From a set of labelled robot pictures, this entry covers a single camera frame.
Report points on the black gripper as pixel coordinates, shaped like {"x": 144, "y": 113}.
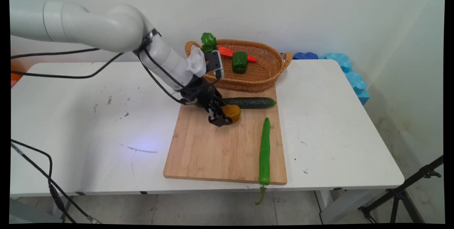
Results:
{"x": 202, "y": 92}

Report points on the yellow brown toy vegetable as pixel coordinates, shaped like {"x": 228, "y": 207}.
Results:
{"x": 233, "y": 112}

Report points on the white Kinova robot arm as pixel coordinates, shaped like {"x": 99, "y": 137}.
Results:
{"x": 106, "y": 30}

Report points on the dark green cucumber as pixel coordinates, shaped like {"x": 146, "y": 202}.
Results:
{"x": 252, "y": 102}

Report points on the wooden cutting board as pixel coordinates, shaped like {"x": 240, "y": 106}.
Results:
{"x": 220, "y": 151}

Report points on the green toy bell pepper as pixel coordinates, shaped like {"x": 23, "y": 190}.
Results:
{"x": 239, "y": 61}

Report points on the woven wicker basket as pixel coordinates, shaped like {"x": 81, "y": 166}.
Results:
{"x": 259, "y": 74}

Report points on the long green chili pepper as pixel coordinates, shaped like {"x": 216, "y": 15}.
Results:
{"x": 264, "y": 151}

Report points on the orange toy carrot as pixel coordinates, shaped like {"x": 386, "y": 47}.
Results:
{"x": 227, "y": 51}

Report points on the green toy broccoli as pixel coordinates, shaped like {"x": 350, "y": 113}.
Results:
{"x": 208, "y": 41}

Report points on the dark blue foam mat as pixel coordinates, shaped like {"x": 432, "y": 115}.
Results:
{"x": 305, "y": 55}

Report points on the light blue foam mat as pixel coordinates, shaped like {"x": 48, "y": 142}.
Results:
{"x": 354, "y": 80}

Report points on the white table leg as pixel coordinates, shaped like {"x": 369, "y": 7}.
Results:
{"x": 65, "y": 207}

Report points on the black tripod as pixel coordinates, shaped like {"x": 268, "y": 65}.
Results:
{"x": 400, "y": 195}

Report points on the orange object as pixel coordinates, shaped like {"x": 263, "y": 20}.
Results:
{"x": 16, "y": 76}

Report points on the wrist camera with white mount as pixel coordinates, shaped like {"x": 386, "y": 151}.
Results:
{"x": 207, "y": 62}

